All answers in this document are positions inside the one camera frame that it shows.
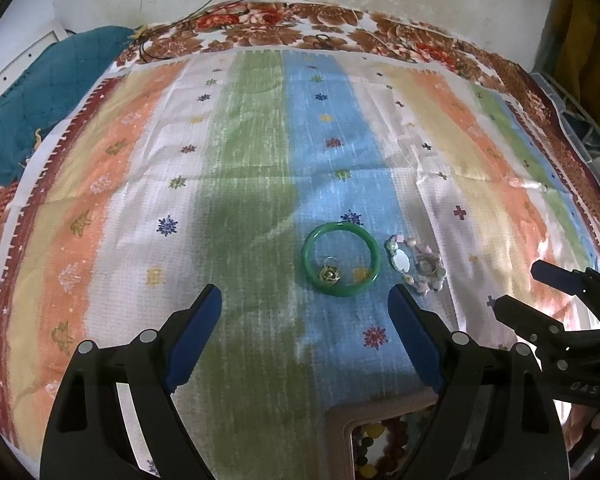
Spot yellow hanging cloth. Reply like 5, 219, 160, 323
535, 0, 600, 125

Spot red yellow bead bracelet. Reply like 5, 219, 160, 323
352, 418, 412, 480

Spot black cables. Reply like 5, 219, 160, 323
139, 0, 297, 61

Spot small gold ring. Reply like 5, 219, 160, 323
318, 256, 345, 285

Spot pastel stone bracelet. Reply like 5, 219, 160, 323
383, 233, 448, 295

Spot teal quilted pillow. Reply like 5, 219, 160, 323
0, 25, 133, 186

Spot striped colourful woven cloth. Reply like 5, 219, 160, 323
0, 49, 600, 479

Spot metal jewelry tin box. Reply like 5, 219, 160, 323
325, 388, 437, 479

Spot green jade bangle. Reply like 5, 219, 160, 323
300, 221, 381, 298

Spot brown floral bedsheet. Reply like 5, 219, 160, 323
0, 1, 600, 276

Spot white board with holes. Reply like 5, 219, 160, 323
0, 20, 68, 96

